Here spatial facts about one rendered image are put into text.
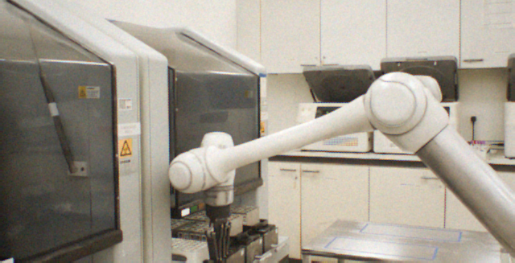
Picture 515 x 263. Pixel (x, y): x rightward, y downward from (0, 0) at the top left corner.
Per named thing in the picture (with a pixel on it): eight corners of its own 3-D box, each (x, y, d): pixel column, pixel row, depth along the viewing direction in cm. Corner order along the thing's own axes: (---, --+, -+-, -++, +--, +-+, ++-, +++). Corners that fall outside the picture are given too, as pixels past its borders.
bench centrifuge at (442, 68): (372, 154, 363) (372, 55, 359) (388, 145, 420) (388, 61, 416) (456, 157, 341) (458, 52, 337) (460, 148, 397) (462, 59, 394)
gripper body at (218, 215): (214, 199, 159) (214, 229, 160) (199, 205, 152) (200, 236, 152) (236, 201, 156) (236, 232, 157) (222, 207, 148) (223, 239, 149)
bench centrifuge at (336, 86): (293, 151, 389) (293, 65, 385) (320, 144, 444) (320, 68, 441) (366, 154, 364) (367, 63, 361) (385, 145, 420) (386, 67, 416)
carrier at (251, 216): (255, 221, 206) (255, 206, 206) (260, 222, 205) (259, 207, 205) (241, 228, 196) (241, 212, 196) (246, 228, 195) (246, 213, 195)
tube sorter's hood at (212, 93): (50, 205, 172) (43, 14, 169) (156, 178, 227) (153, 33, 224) (179, 219, 151) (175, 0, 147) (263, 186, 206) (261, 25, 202)
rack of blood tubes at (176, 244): (115, 259, 165) (114, 240, 164) (134, 251, 174) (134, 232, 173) (195, 272, 152) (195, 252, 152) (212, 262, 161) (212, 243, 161)
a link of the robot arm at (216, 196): (196, 186, 151) (197, 206, 152) (224, 188, 148) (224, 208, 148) (212, 181, 160) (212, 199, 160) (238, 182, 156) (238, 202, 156)
